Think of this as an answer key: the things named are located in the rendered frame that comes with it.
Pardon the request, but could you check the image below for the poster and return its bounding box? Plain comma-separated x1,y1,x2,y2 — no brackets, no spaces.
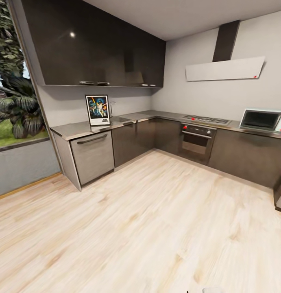
85,94,111,126

